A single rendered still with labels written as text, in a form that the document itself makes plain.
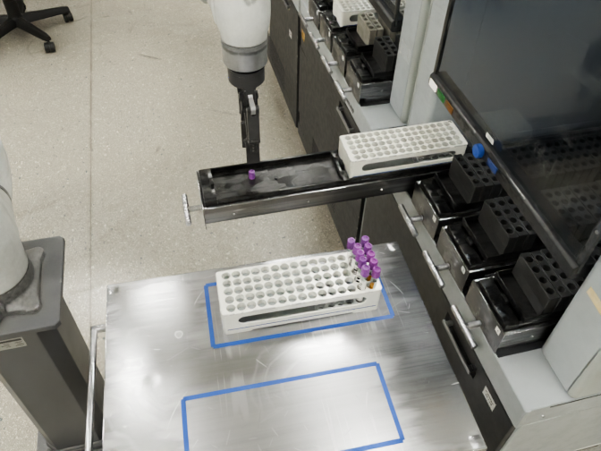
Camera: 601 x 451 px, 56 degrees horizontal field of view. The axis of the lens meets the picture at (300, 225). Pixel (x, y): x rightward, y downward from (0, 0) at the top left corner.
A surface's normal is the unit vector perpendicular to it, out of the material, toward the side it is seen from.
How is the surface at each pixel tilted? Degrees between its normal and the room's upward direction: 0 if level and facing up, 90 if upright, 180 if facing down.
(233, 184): 0
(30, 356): 90
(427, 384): 0
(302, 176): 0
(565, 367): 90
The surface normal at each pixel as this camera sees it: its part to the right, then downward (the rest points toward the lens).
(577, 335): -0.97, 0.17
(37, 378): 0.25, 0.71
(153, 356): 0.02, -0.68
